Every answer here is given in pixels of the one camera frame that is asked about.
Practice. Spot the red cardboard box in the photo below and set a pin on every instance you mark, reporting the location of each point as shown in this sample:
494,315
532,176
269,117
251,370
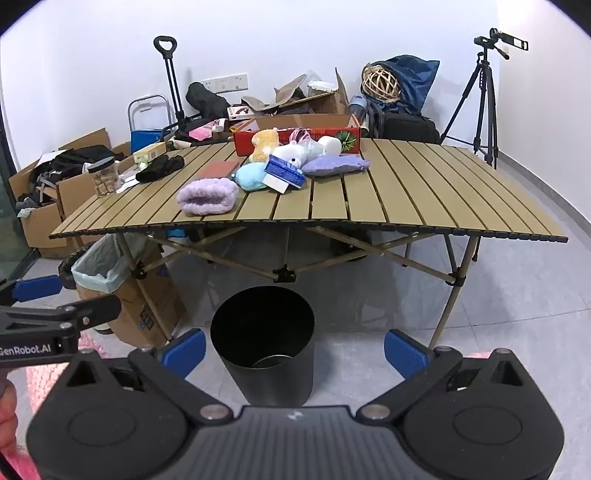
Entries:
351,141

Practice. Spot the black round bin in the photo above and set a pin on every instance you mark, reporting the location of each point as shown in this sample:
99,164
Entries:
277,378

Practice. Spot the red-brown notebook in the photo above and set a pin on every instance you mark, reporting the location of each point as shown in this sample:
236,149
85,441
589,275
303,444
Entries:
217,170

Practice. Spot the black bag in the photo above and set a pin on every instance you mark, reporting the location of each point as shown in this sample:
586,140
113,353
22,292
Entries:
207,101

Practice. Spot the wicker ball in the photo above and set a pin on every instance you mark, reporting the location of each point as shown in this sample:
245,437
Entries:
381,84

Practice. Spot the white foam cylinder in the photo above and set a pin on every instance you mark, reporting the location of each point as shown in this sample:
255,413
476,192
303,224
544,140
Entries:
331,145

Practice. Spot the small printed white box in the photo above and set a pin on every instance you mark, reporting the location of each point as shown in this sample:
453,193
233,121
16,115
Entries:
240,113

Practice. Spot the black tripod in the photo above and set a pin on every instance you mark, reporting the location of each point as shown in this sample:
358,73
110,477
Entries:
484,92

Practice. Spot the black gloves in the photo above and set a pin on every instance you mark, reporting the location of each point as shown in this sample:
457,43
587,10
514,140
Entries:
159,168

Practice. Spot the clear snack jar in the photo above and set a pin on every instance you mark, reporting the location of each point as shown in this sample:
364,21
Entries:
105,180

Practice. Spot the pink fuzzy clothing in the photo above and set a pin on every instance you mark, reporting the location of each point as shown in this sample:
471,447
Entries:
46,381

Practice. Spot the yellow plush toy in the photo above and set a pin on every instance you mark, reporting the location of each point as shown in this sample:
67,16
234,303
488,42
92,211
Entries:
264,145

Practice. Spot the torn brown cardboard box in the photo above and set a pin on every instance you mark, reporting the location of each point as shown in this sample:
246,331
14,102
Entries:
330,104

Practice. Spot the white plush toy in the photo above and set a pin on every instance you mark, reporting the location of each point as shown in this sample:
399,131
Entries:
288,154

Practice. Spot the white plastic container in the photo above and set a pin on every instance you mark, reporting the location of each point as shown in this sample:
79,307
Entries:
321,86

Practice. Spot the dark blue cloth bag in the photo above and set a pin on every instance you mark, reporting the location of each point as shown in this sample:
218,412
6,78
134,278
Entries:
415,78

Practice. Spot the light blue plush toy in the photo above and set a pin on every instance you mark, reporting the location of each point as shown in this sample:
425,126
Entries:
249,177

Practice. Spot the blue tissue packet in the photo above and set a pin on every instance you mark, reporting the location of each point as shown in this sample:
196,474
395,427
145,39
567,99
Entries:
284,170

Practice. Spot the white paper sheet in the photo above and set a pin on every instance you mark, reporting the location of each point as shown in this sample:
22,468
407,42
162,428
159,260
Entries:
128,182

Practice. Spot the lined cardboard box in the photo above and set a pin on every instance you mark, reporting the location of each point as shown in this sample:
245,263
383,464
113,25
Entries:
147,295

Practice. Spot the blue bottle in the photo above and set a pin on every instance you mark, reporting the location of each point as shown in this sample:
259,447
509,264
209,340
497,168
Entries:
358,107

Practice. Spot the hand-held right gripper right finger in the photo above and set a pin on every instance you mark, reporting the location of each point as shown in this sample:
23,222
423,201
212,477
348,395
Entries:
404,353

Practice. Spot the purple knit pouch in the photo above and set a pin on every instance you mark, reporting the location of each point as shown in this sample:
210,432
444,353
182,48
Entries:
334,166

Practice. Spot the pale yellow carton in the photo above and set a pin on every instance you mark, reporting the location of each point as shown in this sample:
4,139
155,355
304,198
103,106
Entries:
150,152

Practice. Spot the iridescent plastic bag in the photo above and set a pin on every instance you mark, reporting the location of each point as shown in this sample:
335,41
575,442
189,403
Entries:
313,146

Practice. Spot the pale green bin liner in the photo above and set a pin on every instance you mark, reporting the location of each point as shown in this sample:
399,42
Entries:
99,272

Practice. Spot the white wall outlet strip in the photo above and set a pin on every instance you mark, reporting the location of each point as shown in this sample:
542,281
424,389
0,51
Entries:
226,83

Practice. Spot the pink cloth item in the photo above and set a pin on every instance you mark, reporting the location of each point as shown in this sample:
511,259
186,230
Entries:
201,132

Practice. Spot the tan folding slat table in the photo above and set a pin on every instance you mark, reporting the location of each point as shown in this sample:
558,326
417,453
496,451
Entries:
415,194

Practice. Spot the grey folding cart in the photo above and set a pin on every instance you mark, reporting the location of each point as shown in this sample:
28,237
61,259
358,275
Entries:
145,136

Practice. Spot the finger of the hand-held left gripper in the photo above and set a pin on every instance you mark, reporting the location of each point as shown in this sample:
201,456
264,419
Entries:
37,287
92,310

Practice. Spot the black suitcase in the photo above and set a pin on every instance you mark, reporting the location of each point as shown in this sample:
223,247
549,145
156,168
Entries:
406,127

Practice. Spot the lilac fluffy hat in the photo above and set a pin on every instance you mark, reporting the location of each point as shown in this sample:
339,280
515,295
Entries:
207,198

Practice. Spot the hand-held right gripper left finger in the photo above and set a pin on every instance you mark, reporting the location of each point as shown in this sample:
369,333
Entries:
184,353

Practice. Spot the pink satin scrunchie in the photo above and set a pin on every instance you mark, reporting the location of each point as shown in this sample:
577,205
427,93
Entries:
300,135

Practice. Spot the black clothes pile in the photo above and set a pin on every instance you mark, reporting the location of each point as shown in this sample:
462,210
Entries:
78,159

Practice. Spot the black wagon wheel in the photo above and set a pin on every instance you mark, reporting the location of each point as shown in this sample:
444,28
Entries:
69,267

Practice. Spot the person's left hand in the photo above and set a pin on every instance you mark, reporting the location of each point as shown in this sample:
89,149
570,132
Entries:
7,415

